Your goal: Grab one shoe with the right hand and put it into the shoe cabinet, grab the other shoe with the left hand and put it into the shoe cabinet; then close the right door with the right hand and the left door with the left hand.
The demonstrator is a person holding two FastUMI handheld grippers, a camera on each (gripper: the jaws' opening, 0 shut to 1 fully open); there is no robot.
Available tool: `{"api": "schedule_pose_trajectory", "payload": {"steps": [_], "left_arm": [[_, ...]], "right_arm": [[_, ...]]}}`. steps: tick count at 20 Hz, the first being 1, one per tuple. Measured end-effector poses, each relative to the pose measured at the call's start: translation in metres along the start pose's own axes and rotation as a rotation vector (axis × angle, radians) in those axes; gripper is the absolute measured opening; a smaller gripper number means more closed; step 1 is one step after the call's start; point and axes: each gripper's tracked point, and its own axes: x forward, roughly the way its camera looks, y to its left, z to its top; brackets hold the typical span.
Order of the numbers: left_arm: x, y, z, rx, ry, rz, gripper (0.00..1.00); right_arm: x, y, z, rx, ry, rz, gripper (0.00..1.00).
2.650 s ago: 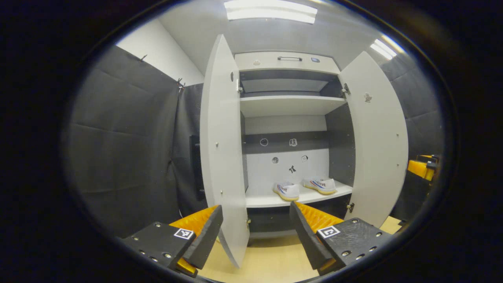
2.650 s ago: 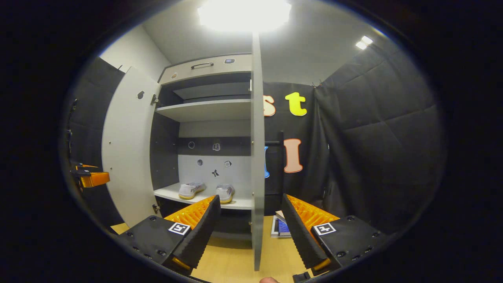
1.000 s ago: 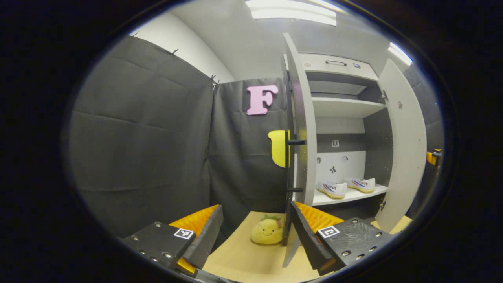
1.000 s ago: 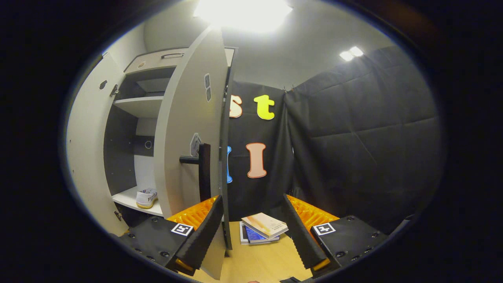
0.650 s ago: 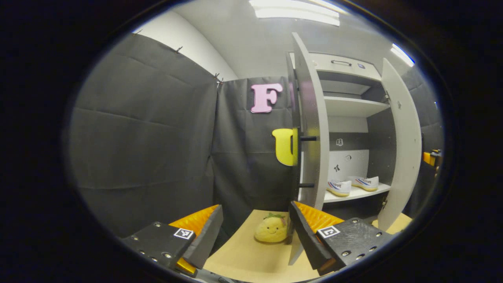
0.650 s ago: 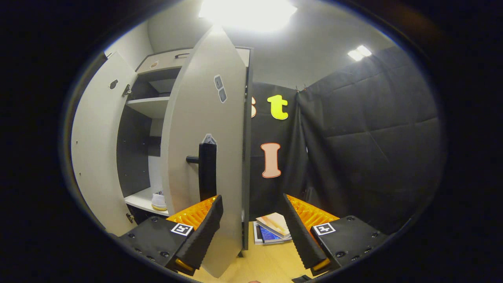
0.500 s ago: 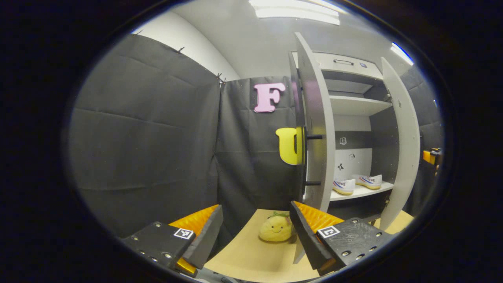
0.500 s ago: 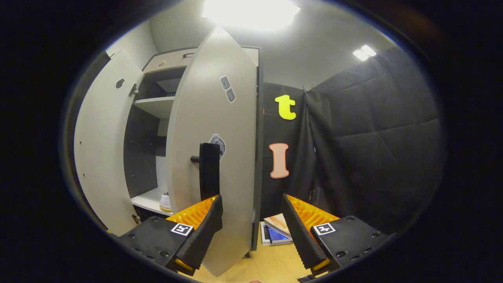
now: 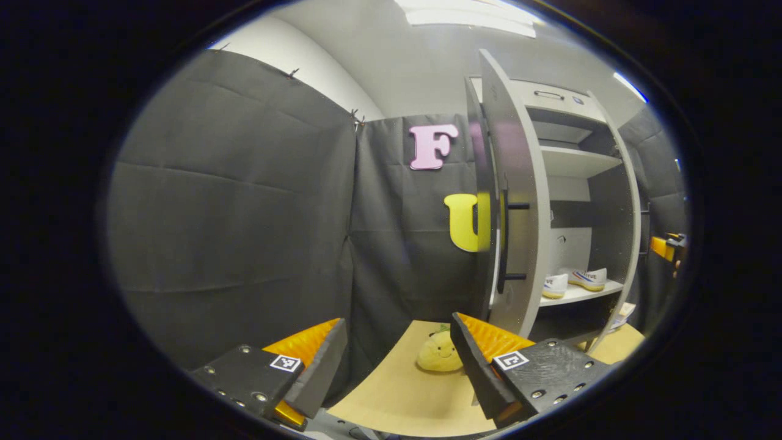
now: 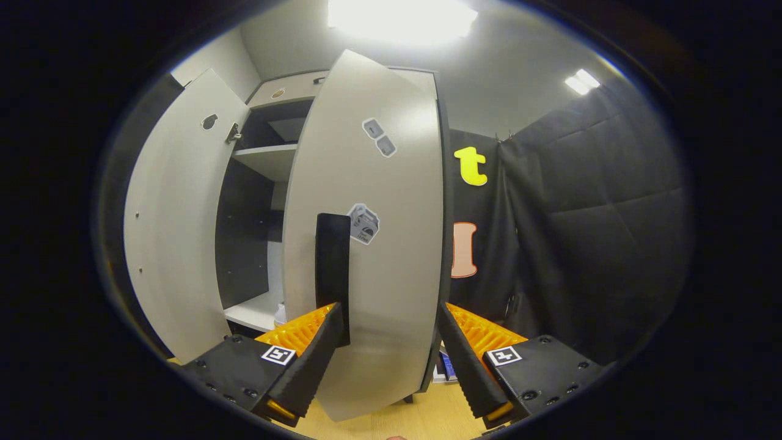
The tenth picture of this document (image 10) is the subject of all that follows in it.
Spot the small ceiling light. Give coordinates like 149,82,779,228
565,68,601,96

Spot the grey shoe cabinet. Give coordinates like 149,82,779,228
214,67,442,404

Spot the grey cabinet door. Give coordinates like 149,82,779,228
282,49,454,423
123,68,252,365

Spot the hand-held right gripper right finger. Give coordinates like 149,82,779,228
437,301,605,431

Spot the black quilted curtain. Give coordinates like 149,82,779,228
498,76,695,367

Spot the stack of books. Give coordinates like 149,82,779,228
432,345,460,384

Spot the black backdrop cloth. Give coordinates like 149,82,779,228
448,128,521,325

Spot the large ceiling light panel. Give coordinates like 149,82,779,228
327,0,479,46

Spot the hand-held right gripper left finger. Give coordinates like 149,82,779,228
182,302,344,428

